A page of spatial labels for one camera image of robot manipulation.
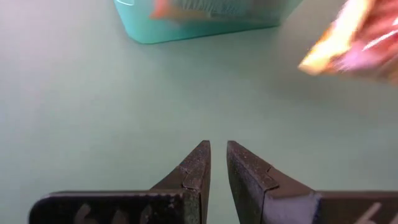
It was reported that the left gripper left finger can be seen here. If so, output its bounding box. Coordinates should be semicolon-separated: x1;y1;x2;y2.
28;139;211;224

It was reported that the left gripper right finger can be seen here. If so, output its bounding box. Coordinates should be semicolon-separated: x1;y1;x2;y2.
226;140;398;224

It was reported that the red-striped Maruchan noodle packet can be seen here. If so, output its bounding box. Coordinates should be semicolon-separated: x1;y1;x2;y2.
297;0;398;83

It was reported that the green table mat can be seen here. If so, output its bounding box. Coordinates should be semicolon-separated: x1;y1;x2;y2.
0;0;398;224

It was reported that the teal plastic bin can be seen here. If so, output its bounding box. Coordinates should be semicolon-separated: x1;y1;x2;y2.
113;0;304;45

